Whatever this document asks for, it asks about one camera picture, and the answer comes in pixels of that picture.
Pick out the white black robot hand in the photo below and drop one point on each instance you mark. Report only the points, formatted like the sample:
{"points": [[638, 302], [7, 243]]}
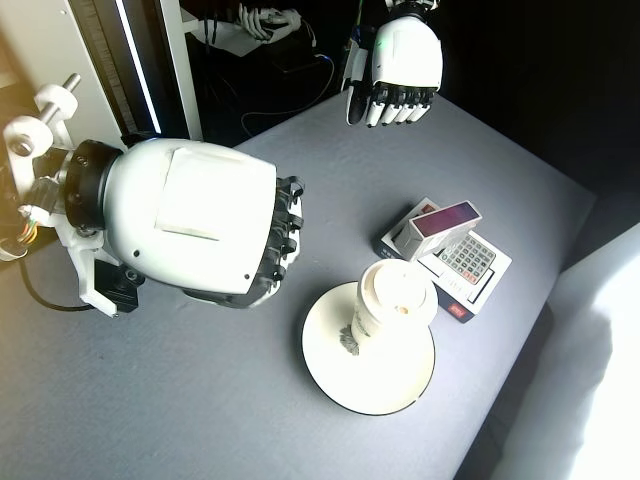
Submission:
{"points": [[190, 215], [407, 55]]}

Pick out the maroon-topped small box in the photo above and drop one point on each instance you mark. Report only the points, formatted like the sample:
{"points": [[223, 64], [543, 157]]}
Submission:
{"points": [[445, 222]]}

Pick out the white paper cup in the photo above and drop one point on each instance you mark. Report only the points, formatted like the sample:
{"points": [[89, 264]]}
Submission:
{"points": [[395, 290]]}

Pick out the spare white robot hand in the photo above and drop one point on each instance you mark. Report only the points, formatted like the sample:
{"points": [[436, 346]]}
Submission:
{"points": [[265, 22]]}

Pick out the calculator box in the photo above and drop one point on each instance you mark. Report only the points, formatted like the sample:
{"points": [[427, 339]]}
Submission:
{"points": [[475, 265]]}

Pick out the white plate with leaf print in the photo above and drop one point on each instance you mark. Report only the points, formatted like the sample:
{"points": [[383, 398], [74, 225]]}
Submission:
{"points": [[380, 385]]}

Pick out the white sheet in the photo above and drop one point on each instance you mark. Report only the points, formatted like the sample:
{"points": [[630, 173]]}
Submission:
{"points": [[225, 42]]}

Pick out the grey table cloth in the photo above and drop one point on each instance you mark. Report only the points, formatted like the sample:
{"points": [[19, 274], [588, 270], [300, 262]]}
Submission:
{"points": [[150, 390]]}

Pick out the white cabinet with light strip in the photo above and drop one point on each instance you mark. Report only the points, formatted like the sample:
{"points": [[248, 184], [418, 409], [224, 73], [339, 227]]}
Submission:
{"points": [[40, 40]]}

